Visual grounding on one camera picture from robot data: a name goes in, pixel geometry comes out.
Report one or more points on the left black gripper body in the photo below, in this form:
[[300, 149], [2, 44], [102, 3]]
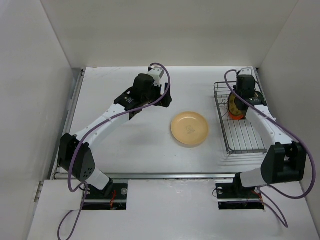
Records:
[[154, 95]]

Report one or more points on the yellow patterned black-rimmed plate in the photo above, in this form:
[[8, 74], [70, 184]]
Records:
[[231, 105]]

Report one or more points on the large beige plate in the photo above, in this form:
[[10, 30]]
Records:
[[189, 128]]

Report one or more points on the black glossy plate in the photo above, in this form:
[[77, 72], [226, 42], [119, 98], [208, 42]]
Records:
[[259, 97]]

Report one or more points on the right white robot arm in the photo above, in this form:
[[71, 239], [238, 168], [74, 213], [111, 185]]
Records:
[[285, 159]]

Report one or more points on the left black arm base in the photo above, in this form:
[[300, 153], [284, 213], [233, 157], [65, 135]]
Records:
[[115, 199]]

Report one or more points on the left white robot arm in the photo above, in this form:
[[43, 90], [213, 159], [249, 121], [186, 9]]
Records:
[[75, 153]]

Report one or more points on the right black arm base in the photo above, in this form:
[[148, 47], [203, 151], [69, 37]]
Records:
[[233, 196]]

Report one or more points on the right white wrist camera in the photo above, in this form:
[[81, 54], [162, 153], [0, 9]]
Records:
[[246, 71]]

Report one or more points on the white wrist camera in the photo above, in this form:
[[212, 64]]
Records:
[[156, 72], [246, 71]]

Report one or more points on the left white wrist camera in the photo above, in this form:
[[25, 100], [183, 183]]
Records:
[[156, 72]]

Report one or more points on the grey wire dish rack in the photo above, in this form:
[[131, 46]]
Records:
[[239, 136]]

